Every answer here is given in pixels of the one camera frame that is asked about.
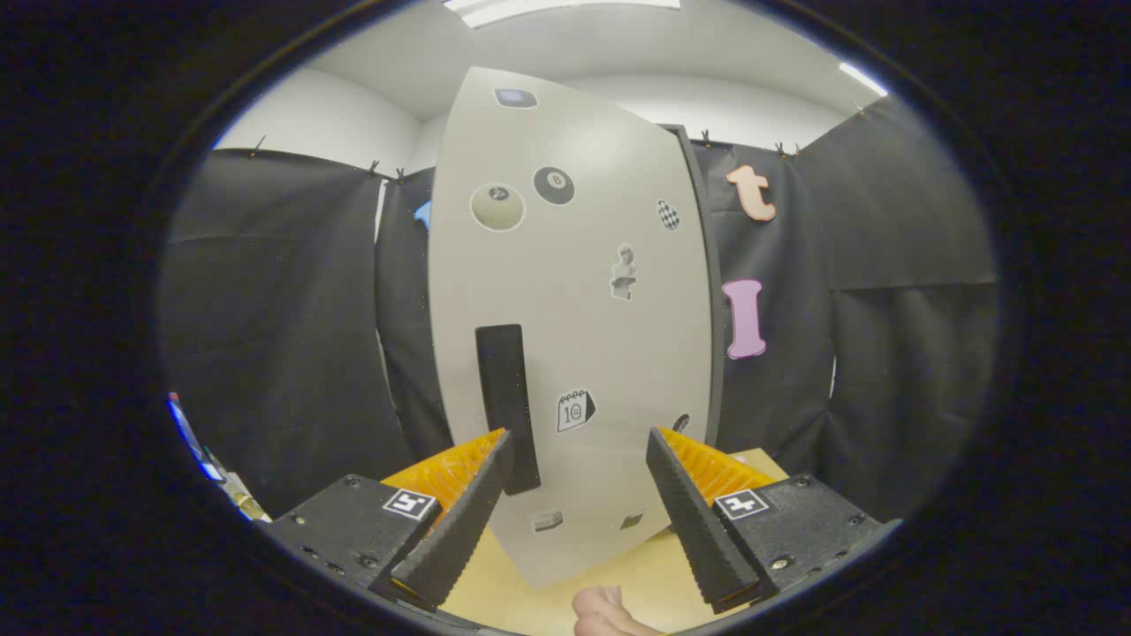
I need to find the row of black cloth clips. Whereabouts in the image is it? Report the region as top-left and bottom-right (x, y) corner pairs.
(247, 102), (867, 182)

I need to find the light grey shoe cabinet door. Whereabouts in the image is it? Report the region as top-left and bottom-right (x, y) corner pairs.
(428, 66), (715, 588)

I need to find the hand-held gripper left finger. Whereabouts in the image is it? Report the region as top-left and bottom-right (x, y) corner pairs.
(259, 428), (516, 613)

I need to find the narrow ceiling light panel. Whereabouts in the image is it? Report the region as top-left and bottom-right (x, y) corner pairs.
(838, 62), (890, 98)

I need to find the wide ceiling light panel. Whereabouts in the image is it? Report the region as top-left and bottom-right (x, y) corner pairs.
(442, 0), (683, 29)

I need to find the blue wall poster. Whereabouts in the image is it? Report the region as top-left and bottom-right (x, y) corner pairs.
(168, 393), (217, 482)

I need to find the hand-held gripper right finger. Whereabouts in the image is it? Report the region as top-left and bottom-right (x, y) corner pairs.
(644, 426), (904, 616)

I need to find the distant colourful clutter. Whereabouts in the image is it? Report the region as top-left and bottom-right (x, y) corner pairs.
(208, 459), (273, 524)

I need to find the black backdrop cloth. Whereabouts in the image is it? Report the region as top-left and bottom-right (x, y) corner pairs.
(159, 93), (1004, 522)

